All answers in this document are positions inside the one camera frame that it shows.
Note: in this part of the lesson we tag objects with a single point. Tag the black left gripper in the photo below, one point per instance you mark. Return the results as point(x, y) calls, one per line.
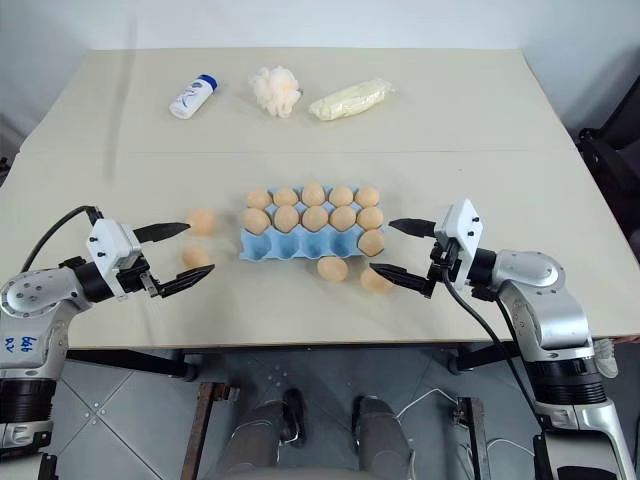
point(131, 280)

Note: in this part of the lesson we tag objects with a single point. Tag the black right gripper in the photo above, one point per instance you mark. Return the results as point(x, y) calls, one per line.
point(446, 260)

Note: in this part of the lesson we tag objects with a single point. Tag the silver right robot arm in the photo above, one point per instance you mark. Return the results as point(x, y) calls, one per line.
point(545, 310)

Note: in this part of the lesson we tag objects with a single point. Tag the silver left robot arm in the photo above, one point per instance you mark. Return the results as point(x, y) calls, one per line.
point(35, 295)

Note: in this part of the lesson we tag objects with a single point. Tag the blue egg tray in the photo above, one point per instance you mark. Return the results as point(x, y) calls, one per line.
point(280, 247)

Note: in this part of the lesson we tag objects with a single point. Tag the tan egg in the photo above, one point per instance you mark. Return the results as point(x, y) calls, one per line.
point(343, 218)
point(287, 219)
point(315, 219)
point(258, 199)
point(202, 221)
point(255, 221)
point(286, 197)
point(332, 269)
point(342, 195)
point(367, 196)
point(375, 281)
point(370, 217)
point(371, 243)
point(196, 257)
point(313, 192)

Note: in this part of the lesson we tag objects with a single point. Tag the white bottle with blue label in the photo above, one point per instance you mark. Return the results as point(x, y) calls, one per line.
point(192, 97)

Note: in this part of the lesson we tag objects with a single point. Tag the clear bag of yellow noodles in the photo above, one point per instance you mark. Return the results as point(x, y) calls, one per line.
point(350, 100)

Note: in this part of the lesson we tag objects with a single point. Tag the dark grey rounded leg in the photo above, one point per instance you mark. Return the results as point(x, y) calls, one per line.
point(265, 435)
point(382, 435)

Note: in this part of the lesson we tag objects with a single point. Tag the pale peach bath loofah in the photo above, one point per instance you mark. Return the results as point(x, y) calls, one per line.
point(275, 92)

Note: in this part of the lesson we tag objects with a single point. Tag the white shoe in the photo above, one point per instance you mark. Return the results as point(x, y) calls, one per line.
point(606, 357)

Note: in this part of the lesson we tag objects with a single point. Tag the black chair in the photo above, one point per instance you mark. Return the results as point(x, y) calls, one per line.
point(612, 155)

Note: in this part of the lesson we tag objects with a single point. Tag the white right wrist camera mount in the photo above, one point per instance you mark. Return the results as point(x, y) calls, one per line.
point(462, 230)

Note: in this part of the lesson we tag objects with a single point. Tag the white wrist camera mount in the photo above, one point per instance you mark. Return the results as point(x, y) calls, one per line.
point(112, 245)
point(462, 230)

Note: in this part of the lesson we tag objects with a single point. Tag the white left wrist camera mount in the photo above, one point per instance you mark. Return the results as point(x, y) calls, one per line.
point(112, 245)

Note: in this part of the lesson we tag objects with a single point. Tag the black table frame bar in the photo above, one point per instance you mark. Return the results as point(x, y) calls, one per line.
point(480, 357)
point(130, 362)

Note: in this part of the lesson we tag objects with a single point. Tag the rusty brown metal post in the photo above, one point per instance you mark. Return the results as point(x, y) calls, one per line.
point(207, 425)
point(472, 435)

